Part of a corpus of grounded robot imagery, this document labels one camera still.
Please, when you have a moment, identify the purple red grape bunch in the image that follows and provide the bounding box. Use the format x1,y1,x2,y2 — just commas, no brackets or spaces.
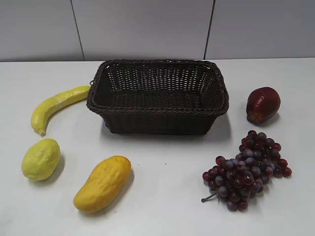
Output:
201,130,292,212

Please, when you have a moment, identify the yellow banana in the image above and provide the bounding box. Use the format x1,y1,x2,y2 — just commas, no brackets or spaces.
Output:
31,86,91,136

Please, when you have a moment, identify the yellow orange mango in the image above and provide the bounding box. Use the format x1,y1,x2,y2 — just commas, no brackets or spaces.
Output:
73,155,131,213

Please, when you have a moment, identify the yellow green lemon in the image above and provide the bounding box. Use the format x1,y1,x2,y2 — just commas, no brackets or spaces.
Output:
21,138,61,181

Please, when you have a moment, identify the dark red pear fruit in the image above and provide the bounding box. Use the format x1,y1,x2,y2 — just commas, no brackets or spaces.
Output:
246,87,281,124

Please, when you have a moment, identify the dark woven plastic basket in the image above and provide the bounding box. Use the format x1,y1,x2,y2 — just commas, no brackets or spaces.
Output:
87,59,229,135

